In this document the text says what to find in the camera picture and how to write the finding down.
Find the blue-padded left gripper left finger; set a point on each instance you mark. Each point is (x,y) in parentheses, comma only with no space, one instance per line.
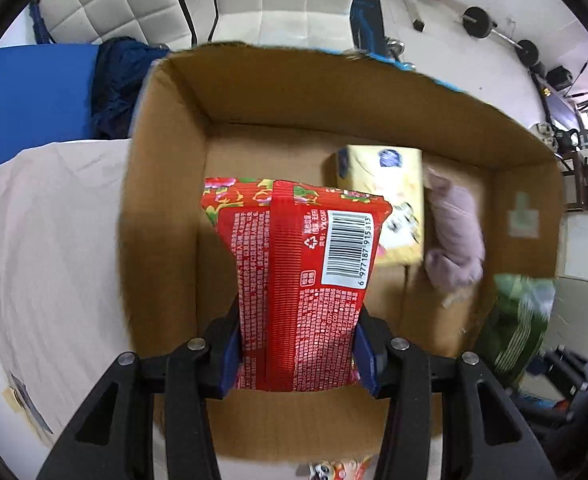
(224,345)

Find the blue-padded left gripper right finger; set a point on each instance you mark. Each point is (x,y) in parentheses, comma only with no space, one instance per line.
(371,338)

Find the red tissue pack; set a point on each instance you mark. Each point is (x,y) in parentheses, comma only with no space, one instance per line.
(304,255)

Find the purple fluffy cloth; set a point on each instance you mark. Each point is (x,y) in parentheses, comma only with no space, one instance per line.
(457,260)

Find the green snack bag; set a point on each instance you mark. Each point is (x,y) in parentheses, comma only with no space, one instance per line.
(514,329)

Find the orange snack packet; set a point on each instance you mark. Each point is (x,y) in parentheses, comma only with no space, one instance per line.
(336,469)

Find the beige plastic chair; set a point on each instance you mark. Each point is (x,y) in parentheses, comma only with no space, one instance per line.
(568,325)

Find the grey table cloth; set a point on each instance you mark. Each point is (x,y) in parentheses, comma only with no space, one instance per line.
(62,322)

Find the blue smartphone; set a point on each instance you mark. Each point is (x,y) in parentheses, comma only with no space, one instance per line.
(24,399)

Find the open cardboard box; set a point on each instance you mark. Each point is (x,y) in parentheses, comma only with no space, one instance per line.
(345,121)

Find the dark blue garment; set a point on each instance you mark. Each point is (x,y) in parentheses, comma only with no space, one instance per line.
(121,66)

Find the black blue exercise mat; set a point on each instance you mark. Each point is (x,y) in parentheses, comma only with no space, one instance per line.
(366,21)

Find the blue foam mat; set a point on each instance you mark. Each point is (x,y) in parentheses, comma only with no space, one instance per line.
(45,92)

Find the floor barbell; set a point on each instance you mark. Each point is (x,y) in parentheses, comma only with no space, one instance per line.
(478,24)

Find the right white padded chair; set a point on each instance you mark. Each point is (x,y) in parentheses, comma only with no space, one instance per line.
(307,24)

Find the white padded chair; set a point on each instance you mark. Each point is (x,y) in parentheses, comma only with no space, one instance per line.
(307,24)
(157,23)

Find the left white padded chair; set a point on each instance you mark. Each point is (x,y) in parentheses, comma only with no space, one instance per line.
(157,23)

